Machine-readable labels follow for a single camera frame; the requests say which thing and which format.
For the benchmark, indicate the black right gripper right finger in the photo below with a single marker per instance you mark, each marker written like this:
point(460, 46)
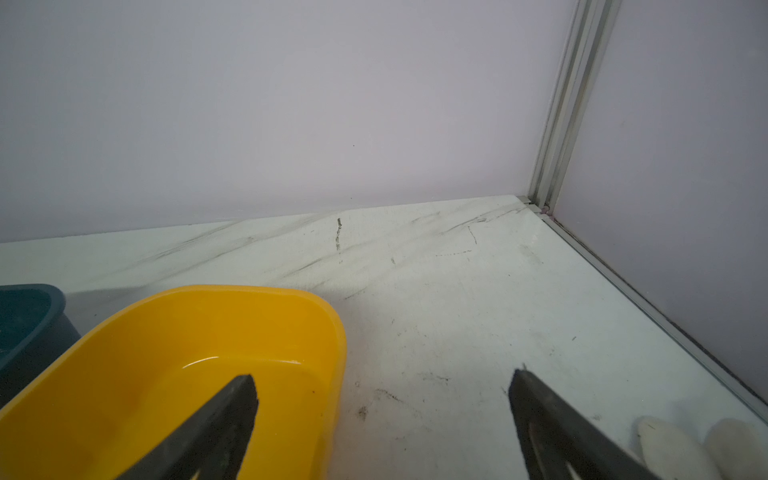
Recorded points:
point(557, 442)

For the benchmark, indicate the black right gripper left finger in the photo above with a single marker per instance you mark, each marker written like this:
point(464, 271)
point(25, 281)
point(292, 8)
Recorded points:
point(210, 444)

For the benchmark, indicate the yellow plastic bin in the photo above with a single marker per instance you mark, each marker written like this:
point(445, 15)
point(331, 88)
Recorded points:
point(137, 376)

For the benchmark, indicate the white work glove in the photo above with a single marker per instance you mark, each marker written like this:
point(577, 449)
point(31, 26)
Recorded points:
point(731, 449)

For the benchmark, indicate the dark teal plastic bin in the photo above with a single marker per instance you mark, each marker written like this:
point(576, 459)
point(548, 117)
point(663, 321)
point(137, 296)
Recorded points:
point(35, 331)

